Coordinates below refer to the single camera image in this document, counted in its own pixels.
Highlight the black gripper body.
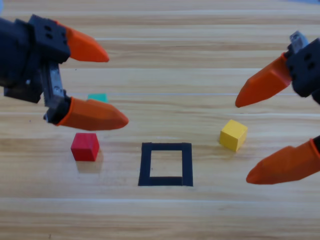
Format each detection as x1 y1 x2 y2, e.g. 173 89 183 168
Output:
0 17 67 108
289 30 310 55

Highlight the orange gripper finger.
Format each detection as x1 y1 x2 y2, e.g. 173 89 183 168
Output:
246 136 320 185
234 37 320 109
44 96 130 132
28 14 110 64

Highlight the green wooden cube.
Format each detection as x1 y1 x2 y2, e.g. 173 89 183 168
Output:
87 93 109 104

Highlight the red wooden cube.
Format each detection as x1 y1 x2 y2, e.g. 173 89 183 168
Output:
70 132 100 162

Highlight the yellow wooden cube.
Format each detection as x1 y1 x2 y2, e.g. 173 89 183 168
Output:
219 119 249 153

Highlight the black tape square outline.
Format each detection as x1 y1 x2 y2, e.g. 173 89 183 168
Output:
137 142 194 187

